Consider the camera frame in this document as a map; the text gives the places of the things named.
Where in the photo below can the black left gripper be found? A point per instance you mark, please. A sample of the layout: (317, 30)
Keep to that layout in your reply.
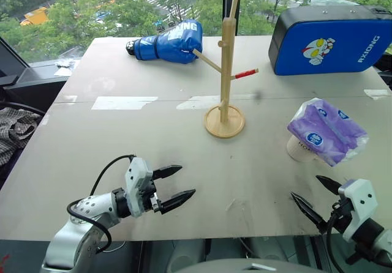
(152, 196)

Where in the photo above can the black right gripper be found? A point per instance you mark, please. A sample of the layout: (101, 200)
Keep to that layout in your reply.
(341, 216)

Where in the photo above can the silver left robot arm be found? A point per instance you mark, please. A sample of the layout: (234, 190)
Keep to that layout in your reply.
(76, 239)

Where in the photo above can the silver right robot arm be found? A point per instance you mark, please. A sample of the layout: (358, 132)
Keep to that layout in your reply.
(372, 236)

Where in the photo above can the white paper cup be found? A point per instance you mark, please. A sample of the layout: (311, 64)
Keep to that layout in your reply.
(298, 151)

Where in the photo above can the wooden mug tree stand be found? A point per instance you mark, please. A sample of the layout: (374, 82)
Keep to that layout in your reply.
(226, 71)

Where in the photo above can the purple tissue pack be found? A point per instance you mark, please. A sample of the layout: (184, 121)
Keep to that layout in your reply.
(330, 132)

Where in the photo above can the grey robot torso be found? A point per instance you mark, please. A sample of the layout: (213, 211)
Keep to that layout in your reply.
(226, 267)

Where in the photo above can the red tape marker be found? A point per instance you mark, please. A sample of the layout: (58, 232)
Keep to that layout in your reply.
(245, 73)

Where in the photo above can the blue boxing glove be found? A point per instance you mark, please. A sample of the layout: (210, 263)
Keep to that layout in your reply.
(171, 46)

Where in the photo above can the blue punching pad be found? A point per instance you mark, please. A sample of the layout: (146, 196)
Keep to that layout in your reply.
(321, 34)

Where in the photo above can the black curved chair back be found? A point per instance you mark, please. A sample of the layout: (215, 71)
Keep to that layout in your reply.
(27, 106)

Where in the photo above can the plaid cloth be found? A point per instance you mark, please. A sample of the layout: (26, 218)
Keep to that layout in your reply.
(15, 132)

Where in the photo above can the black side ledge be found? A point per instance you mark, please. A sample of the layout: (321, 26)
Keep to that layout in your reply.
(36, 83)

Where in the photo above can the yellow truck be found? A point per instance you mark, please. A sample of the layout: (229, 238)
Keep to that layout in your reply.
(35, 16)

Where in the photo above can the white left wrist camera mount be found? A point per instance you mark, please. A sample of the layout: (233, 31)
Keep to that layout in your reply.
(137, 187)

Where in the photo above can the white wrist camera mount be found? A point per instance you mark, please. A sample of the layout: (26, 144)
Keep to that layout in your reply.
(137, 187)
(361, 199)

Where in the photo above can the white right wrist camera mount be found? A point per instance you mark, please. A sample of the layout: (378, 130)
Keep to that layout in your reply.
(361, 199)

